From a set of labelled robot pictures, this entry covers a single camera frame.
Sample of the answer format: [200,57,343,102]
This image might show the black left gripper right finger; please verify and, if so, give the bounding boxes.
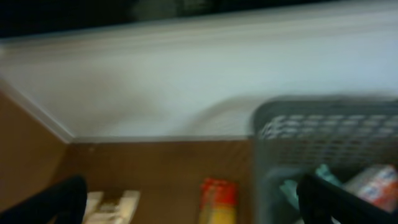
[299,185,397,224]

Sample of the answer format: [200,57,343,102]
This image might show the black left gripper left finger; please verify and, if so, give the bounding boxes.
[1,175,88,224]

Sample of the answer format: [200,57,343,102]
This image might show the mint green wipes packet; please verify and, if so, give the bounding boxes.
[279,164,343,211]

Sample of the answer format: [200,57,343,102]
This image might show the beige Panisse snack bag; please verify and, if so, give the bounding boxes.
[83,190,141,224]

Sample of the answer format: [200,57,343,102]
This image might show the Kleenex tissue multipack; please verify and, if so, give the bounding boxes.
[344,164,397,213]

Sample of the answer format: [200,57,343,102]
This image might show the spaghetti packet orange ends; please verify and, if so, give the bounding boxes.
[198,178,238,224]

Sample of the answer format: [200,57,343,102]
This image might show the grey plastic basket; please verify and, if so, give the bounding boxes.
[251,100,397,223]

